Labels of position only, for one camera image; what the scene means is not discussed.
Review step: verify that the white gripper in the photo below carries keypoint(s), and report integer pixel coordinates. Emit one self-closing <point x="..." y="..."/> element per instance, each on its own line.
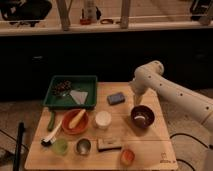
<point x="138" y="89"/>

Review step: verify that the blue sponge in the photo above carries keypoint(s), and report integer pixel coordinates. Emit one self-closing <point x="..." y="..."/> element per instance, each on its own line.
<point x="116" y="98"/>

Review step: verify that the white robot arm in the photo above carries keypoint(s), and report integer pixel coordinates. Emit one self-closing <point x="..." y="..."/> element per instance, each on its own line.
<point x="150" y="76"/>

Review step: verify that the white cylindrical cup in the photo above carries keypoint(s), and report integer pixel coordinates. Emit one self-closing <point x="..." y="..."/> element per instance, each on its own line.
<point x="103" y="119"/>

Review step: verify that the small orange cup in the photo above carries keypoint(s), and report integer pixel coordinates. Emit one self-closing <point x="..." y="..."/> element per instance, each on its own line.
<point x="127" y="157"/>

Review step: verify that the metal cup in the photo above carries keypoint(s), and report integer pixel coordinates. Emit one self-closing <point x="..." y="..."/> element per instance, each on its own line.
<point x="83" y="146"/>

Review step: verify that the green translucent cup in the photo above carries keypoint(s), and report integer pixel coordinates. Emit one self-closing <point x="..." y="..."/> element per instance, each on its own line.
<point x="60" y="146"/>

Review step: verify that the dark brown bowl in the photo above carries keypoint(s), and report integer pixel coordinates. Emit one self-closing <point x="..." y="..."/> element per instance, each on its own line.
<point x="142" y="116"/>

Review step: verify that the green plastic tray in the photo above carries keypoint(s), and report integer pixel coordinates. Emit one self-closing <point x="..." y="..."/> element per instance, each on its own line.
<point x="87" y="83"/>

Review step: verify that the wooden block eraser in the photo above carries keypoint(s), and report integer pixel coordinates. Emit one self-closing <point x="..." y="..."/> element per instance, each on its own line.
<point x="109" y="144"/>

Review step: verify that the grey folded cloth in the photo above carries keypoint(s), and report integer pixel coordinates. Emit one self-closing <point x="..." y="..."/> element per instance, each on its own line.
<point x="79" y="96"/>

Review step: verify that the orange plastic bowl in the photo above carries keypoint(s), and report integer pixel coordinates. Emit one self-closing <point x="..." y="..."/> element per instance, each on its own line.
<point x="80" y="127"/>

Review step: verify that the yellow corn cob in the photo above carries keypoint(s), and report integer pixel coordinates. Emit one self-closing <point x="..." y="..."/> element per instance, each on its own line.
<point x="76" y="119"/>

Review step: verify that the dark grape bunch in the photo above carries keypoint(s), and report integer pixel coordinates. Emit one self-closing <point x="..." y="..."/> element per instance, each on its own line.
<point x="61" y="87"/>

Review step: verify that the green cucumber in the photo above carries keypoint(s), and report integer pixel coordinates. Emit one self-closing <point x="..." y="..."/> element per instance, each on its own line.
<point x="51" y="121"/>

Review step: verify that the white bottle on shelf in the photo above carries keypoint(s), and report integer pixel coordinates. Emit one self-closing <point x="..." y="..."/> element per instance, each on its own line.
<point x="90" y="10"/>

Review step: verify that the white dish brush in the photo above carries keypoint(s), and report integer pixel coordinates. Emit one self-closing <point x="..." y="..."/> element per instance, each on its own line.
<point x="48" y="140"/>

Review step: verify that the black pole stand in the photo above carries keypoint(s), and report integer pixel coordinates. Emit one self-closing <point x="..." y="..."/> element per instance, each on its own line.
<point x="16" y="162"/>

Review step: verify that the black bag on shelf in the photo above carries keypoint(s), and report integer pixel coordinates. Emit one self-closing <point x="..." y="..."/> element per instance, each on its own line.
<point x="29" y="12"/>

